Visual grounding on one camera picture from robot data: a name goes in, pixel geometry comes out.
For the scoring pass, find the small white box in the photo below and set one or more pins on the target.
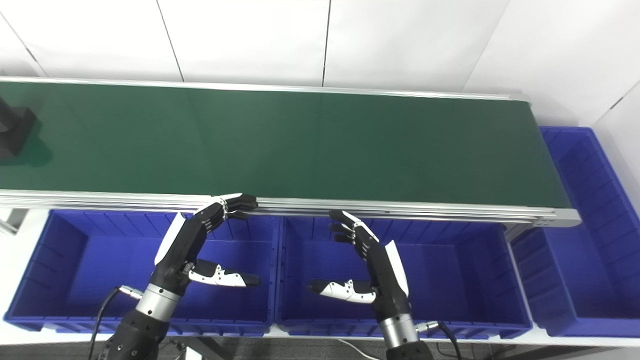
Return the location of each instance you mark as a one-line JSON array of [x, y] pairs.
[[194, 354]]

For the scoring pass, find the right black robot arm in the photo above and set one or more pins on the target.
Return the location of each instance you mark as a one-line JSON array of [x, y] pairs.
[[400, 332]]

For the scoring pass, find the blue plastic bin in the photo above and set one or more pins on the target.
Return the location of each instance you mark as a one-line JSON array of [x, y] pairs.
[[450, 280], [100, 270], [575, 270]]

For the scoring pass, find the green conveyor belt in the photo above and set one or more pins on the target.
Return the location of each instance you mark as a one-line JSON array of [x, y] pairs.
[[400, 211], [300, 145]]

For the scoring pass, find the black cylinder-on-block part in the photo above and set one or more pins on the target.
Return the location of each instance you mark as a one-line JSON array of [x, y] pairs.
[[15, 130]]

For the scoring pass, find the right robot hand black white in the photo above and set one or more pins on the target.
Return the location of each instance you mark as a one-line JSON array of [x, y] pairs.
[[385, 280]]

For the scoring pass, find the aluminium conveyor leg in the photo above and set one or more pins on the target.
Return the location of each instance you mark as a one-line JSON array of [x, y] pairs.
[[517, 231], [12, 220]]

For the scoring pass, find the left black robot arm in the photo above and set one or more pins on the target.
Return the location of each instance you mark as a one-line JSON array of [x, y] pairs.
[[135, 335]]

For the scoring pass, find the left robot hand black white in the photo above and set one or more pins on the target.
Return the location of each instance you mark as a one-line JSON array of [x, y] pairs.
[[182, 245]]

